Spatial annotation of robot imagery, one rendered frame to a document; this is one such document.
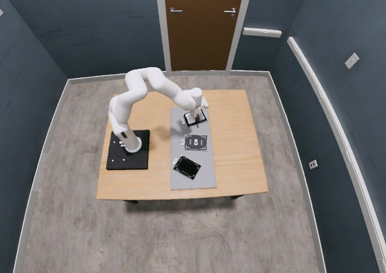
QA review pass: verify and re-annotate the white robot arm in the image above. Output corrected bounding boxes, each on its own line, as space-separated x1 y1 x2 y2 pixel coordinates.
109 67 209 152

